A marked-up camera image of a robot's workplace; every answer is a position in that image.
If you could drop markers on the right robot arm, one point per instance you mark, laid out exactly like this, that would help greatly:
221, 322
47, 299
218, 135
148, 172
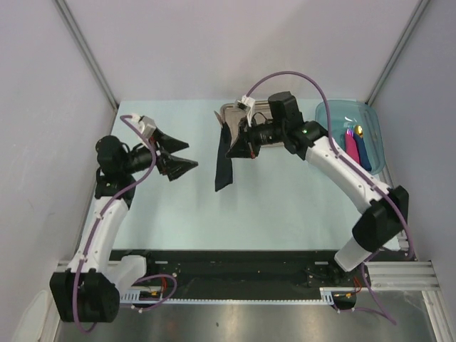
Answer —
383, 209

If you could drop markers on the silver metal tray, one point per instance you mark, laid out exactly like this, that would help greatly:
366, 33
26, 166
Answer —
263, 113

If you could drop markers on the blue plastic bin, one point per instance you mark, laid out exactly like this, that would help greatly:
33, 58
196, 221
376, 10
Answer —
345, 117

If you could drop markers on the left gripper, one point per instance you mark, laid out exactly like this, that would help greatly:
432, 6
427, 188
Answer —
172, 166

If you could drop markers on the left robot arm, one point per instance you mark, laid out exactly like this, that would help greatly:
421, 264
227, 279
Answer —
88, 290

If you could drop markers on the black paper napkin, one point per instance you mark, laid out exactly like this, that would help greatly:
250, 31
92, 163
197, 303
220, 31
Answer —
224, 170

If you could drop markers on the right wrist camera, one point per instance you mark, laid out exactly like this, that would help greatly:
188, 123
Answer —
246, 105

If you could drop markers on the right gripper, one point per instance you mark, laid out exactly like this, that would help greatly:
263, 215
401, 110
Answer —
245, 145

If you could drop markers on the blue rolled napkin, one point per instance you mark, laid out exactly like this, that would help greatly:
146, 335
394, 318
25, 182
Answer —
363, 155

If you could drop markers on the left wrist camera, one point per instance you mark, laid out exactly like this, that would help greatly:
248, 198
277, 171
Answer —
145, 125

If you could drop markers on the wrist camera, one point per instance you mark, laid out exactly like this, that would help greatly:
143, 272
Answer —
246, 105
145, 125

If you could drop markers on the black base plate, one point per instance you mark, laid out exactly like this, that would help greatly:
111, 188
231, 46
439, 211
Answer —
246, 275

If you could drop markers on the pink rolled napkin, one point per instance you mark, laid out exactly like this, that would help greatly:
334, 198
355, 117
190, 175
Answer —
351, 147

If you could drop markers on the aluminium frame rail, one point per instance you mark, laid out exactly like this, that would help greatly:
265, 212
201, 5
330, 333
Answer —
82, 45

